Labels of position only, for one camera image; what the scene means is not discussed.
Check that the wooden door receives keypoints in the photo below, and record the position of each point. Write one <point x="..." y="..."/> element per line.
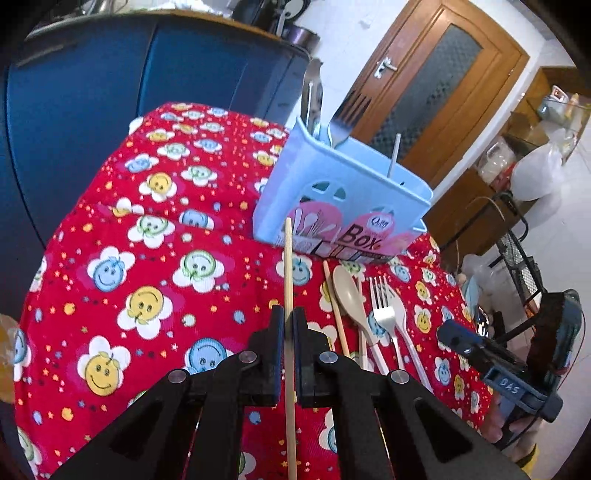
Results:
<point x="437" y="78"/>

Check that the black metal rack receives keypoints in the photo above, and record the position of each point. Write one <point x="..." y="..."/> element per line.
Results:
<point x="522" y="268"/>

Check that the black spoon white handle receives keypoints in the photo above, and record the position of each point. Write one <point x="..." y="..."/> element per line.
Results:
<point x="395" y="155"/>

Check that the steel butter knife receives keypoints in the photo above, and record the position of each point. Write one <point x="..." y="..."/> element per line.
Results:
<point x="312" y="93"/>

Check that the light blue utensil box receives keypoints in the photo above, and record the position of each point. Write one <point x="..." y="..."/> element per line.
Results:
<point x="348" y="202"/>

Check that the beige plastic spoon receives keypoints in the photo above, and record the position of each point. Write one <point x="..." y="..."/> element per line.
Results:
<point x="351" y="299"/>

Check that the wooden chopstick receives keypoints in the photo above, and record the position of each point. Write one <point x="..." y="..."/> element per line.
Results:
<point x="289" y="390"/>
<point x="335" y="309"/>

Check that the steel fork white handle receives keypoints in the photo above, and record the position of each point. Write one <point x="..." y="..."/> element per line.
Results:
<point x="384" y="313"/>

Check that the steel fork patterned handle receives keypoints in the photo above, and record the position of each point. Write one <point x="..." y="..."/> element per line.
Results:
<point x="349" y="113"/>

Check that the white plastic fork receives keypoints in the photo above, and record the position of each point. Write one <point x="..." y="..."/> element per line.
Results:
<point x="400" y="325"/>

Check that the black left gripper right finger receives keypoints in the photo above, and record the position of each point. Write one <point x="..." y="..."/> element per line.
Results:
<point x="389" y="426"/>

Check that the wooden wall shelf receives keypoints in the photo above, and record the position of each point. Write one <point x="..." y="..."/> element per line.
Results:
<point x="478" y="208"/>

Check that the white plastic bag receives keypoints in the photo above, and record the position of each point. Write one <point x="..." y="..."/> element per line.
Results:
<point x="538" y="174"/>

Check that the blue lower kitchen cabinets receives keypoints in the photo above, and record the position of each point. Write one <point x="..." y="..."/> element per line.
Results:
<point x="70" y="90"/>

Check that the person right hand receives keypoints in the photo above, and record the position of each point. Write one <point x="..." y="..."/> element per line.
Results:
<point x="494" y="421"/>

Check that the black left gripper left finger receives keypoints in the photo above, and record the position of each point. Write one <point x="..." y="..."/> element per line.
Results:
<point x="187" y="426"/>

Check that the red smiley flower tablecloth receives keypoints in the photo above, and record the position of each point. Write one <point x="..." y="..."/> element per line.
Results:
<point x="156" y="268"/>

